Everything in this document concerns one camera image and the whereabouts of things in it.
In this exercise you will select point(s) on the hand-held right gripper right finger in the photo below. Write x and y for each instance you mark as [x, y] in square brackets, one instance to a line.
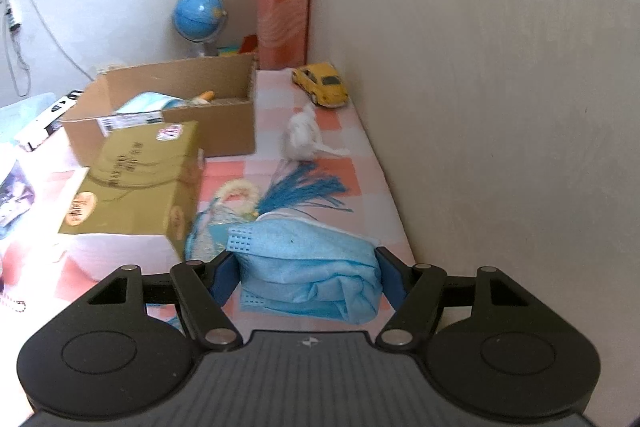
[391, 282]

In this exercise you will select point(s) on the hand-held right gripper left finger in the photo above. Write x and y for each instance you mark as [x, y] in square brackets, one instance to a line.
[225, 279]

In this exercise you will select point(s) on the cream fluffy scrunchie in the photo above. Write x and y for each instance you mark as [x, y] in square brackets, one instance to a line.
[235, 189]

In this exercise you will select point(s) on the blue tasselled sachet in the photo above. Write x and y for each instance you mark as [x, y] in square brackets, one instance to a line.
[300, 189]

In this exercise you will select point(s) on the brown cardboard box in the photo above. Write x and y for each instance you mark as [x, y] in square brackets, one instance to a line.
[220, 127]

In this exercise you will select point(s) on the white plastic bag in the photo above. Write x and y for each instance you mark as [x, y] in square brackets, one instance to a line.
[300, 134]

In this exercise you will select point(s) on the light blue face mask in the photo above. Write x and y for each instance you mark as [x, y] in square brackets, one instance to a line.
[145, 102]

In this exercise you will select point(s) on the olive tissue pack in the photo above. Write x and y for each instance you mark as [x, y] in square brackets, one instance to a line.
[135, 187]

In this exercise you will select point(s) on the pink checkered tablecloth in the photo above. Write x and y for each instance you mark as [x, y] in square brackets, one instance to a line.
[330, 147]

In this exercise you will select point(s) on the yellow toy car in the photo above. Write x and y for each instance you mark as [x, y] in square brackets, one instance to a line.
[320, 84]

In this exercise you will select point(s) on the clear jar with white lid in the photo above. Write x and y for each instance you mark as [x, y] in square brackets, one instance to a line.
[12, 199]

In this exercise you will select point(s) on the colourful plastic toy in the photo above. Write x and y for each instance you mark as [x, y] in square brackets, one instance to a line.
[240, 46]

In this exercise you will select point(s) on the black and white carton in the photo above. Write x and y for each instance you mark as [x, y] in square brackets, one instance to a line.
[50, 114]

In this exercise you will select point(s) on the light blue bed sheet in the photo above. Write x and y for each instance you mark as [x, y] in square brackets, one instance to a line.
[20, 117]

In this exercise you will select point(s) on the blue desk globe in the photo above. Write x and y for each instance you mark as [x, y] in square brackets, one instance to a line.
[197, 12]

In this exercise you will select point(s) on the white power strip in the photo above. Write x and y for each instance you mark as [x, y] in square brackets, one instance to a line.
[12, 14]

